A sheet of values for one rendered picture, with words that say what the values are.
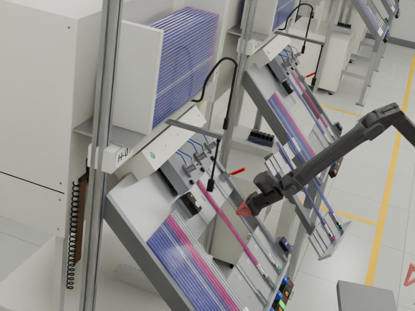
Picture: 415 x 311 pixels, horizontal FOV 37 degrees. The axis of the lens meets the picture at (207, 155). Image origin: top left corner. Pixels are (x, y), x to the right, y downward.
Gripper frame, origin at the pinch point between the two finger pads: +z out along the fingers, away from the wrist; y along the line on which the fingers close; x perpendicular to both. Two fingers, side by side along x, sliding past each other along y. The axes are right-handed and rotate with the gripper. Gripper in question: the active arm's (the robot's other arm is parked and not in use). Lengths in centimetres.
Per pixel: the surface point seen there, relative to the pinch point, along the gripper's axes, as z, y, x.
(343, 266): 32, -130, 98
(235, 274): 0.3, 26.3, 13.3
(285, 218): 2.4, -37.3, 22.8
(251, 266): 0.1, 14.0, 17.4
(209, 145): -5.9, 1.1, -28.6
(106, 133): -14, 63, -55
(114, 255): 54, 12, -9
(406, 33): 20, -750, 76
